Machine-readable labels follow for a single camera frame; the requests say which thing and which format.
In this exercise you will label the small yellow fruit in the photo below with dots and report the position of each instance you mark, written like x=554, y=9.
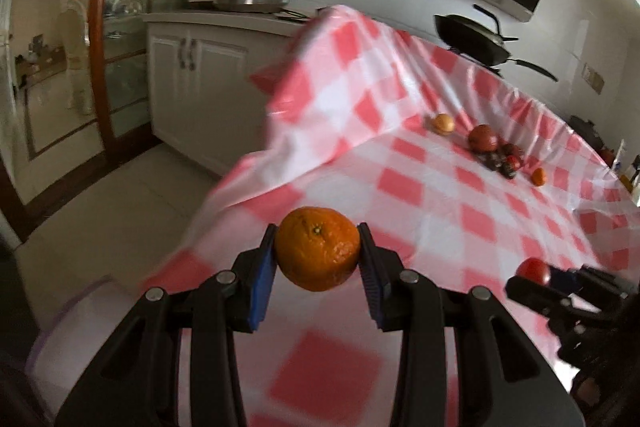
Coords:
x=443, y=125

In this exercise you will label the wooden framed glass door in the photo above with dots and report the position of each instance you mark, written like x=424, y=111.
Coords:
x=107, y=57

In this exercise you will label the white base cabinet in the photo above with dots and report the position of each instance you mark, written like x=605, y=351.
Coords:
x=220, y=77

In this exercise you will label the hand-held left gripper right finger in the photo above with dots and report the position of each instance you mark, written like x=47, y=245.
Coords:
x=372, y=287

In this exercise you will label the orange mandarin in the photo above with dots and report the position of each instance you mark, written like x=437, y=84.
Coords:
x=539, y=177
x=317, y=252

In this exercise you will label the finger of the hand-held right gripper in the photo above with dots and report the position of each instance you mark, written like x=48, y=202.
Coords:
x=562, y=279
x=540, y=297

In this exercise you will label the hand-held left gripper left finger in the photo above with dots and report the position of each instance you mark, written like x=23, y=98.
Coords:
x=262, y=287

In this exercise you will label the dark wrinkled passion fruit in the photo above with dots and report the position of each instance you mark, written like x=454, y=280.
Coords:
x=505, y=173
x=487, y=159

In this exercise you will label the black wok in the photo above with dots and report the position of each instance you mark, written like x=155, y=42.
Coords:
x=470, y=37

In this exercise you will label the wall socket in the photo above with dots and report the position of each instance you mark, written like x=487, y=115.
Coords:
x=593, y=79

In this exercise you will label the large dark red apple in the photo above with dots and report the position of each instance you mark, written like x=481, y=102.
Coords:
x=483, y=138

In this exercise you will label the red white checkered tablecloth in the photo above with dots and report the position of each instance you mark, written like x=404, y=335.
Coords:
x=400, y=217

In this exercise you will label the white box with purple rim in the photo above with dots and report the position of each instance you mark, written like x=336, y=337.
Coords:
x=85, y=312

